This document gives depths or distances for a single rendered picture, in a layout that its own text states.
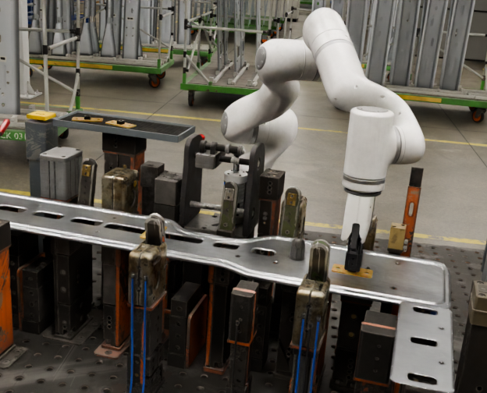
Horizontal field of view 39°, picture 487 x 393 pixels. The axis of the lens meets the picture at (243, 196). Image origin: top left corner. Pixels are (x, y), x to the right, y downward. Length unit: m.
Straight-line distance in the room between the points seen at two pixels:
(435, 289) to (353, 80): 0.46
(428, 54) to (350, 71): 7.28
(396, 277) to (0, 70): 4.76
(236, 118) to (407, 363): 1.03
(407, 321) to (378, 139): 0.34
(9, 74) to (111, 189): 4.16
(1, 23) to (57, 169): 4.09
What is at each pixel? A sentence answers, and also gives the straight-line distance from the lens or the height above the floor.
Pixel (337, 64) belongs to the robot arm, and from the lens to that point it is 1.45.
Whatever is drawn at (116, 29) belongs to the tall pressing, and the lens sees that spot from 9.51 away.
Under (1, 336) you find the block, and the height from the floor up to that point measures 0.76.
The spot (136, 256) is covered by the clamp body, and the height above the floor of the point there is 1.04.
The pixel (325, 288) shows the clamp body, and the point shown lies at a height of 1.04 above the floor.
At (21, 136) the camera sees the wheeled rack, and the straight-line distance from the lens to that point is 5.48.
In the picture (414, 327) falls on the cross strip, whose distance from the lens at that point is 1.30.
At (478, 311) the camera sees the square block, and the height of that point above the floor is 1.03.
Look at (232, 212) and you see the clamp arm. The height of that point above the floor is 1.03.
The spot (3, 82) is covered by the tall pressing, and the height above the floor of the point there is 0.57.
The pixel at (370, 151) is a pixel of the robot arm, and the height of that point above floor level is 1.28.
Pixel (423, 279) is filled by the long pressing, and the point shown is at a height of 1.00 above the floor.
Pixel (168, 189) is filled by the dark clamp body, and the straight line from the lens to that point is 1.72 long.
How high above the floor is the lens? 1.61
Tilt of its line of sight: 19 degrees down
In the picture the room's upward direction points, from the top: 4 degrees clockwise
